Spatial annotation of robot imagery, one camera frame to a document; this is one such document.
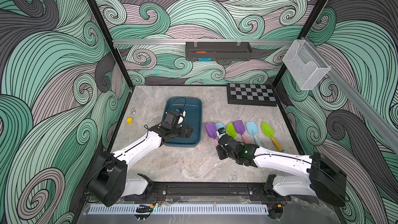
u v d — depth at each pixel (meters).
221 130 0.74
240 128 0.95
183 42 0.95
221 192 0.74
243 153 0.61
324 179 0.41
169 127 0.65
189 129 0.76
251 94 1.10
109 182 0.41
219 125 0.98
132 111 1.03
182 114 0.79
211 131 0.88
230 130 0.95
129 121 0.98
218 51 0.94
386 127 0.51
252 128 0.95
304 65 0.79
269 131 0.95
